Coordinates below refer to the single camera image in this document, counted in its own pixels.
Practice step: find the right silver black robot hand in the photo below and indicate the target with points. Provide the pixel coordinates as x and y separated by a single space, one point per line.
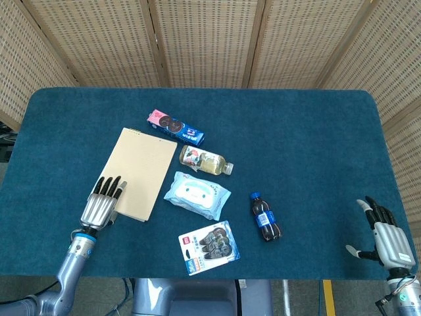
393 245

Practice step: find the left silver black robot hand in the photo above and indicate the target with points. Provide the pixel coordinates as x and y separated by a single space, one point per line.
98 205

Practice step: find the kraft cover lined notebook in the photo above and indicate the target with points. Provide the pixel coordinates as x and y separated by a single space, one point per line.
141 168

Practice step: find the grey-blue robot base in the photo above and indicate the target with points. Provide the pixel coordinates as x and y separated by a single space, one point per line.
197 298

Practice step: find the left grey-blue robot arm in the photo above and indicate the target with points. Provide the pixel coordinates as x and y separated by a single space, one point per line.
70 263

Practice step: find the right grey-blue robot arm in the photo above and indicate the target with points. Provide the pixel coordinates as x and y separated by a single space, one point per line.
408 299

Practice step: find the light blue wet wipes pack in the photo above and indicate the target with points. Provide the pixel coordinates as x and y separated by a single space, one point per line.
197 194

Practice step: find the blue Oreo cookie box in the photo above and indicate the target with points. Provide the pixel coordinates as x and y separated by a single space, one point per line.
177 128

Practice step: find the dark equipment behind screen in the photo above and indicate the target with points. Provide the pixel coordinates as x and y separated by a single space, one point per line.
6 141

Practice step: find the yellow tea plastic bottle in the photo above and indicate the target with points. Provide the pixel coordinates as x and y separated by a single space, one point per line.
207 162

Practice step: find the correction tape blister pack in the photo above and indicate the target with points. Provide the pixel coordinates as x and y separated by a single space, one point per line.
208 248

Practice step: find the teal carpet table cover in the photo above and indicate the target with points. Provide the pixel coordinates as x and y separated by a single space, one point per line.
312 148

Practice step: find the small cola bottle blue cap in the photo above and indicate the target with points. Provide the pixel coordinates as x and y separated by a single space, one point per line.
265 220

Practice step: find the woven bamboo folding screen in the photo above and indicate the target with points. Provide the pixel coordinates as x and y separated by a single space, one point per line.
210 42

